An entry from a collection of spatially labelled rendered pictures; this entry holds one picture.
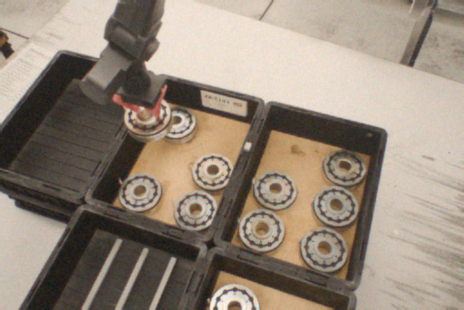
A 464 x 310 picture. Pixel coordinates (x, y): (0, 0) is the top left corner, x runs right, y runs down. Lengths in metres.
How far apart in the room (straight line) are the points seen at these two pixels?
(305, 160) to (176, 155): 0.33
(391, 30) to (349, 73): 1.34
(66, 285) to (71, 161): 0.32
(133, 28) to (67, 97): 0.65
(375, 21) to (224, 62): 1.52
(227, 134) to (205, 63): 0.42
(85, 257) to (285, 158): 0.53
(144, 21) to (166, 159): 0.51
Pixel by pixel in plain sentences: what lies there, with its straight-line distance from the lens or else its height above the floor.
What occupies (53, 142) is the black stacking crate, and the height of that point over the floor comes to 0.83.
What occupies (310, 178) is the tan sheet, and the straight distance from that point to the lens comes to 1.08.
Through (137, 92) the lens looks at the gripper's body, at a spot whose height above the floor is 1.13.
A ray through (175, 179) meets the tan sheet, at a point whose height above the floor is 0.83.
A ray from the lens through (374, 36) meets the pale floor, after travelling 2.74.
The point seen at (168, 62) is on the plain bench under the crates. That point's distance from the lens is 1.52.
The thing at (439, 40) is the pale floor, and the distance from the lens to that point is 2.84.
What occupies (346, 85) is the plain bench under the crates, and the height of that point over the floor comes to 0.70.
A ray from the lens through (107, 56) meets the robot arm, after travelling 0.76.
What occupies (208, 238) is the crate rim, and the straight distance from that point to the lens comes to 0.89.
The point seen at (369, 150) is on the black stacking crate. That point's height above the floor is 0.85.
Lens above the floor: 1.76
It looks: 57 degrees down
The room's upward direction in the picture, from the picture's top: 3 degrees counter-clockwise
